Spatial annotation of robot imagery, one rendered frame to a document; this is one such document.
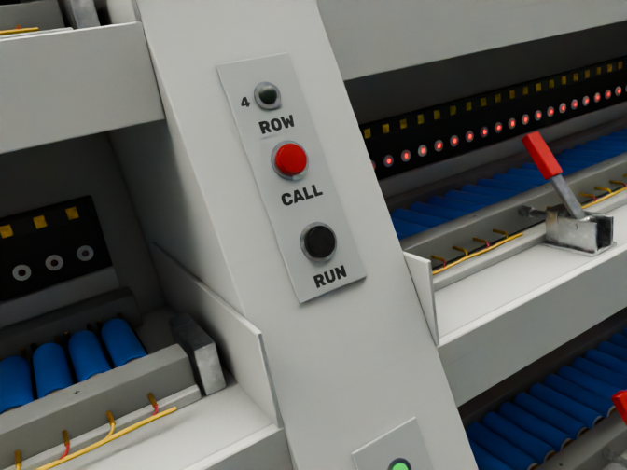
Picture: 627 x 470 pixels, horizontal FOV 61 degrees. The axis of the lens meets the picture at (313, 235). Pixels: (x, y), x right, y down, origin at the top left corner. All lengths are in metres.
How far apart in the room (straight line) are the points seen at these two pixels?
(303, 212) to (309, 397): 0.09
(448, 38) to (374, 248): 0.15
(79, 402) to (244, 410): 0.08
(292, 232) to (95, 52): 0.12
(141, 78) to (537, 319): 0.26
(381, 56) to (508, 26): 0.11
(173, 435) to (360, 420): 0.09
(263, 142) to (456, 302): 0.16
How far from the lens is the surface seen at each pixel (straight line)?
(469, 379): 0.33
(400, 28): 0.35
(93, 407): 0.29
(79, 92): 0.27
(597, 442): 0.50
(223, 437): 0.27
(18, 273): 0.41
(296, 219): 0.26
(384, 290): 0.29
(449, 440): 0.31
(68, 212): 0.40
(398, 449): 0.29
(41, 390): 0.33
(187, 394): 0.30
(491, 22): 0.40
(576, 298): 0.39
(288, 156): 0.27
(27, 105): 0.27
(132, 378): 0.29
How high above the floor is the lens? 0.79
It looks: level
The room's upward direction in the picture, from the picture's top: 19 degrees counter-clockwise
